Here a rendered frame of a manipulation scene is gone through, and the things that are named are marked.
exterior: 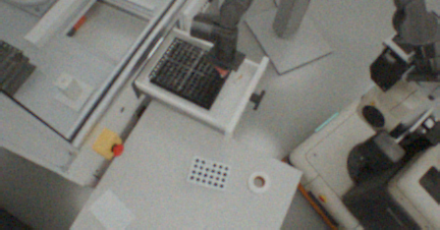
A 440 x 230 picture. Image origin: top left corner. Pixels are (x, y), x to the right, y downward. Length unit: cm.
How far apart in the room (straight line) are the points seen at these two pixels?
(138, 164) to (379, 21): 217
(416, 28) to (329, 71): 148
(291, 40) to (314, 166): 98
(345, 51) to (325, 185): 111
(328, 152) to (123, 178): 104
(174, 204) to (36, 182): 118
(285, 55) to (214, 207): 138
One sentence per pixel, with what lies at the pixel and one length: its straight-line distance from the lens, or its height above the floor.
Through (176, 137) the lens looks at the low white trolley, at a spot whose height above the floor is 76.
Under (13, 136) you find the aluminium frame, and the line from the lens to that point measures 67.
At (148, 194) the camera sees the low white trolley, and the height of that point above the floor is 76.
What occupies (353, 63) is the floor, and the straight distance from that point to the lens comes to 232.
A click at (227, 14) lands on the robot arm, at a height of 117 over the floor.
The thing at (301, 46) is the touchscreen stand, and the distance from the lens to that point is 221.
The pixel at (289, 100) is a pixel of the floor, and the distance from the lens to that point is 201.
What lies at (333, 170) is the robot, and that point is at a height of 28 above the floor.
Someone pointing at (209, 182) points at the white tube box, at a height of 77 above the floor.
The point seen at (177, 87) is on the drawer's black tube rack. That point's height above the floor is 90.
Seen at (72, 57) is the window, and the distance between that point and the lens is 72.
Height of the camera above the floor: 175
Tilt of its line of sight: 66 degrees down
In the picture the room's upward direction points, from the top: 7 degrees clockwise
